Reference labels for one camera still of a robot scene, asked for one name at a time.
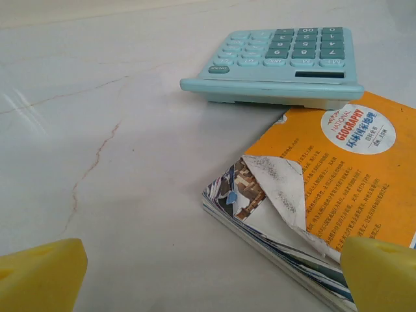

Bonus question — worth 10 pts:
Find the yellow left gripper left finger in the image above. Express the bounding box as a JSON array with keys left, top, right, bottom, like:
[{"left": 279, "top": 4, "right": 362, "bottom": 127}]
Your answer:
[{"left": 0, "top": 238, "right": 88, "bottom": 312}]

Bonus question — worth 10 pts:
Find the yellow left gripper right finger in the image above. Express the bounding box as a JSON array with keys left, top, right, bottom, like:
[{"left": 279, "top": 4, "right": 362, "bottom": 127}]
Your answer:
[{"left": 339, "top": 236, "right": 416, "bottom": 312}]

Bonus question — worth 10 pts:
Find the orange torn geography book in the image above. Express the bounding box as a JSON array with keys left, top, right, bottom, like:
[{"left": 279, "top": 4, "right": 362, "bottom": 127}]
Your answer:
[{"left": 201, "top": 90, "right": 416, "bottom": 312}]

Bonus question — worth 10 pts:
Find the light blue desk calculator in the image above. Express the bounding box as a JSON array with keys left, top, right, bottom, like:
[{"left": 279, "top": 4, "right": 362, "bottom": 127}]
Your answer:
[{"left": 179, "top": 27, "right": 365, "bottom": 110}]

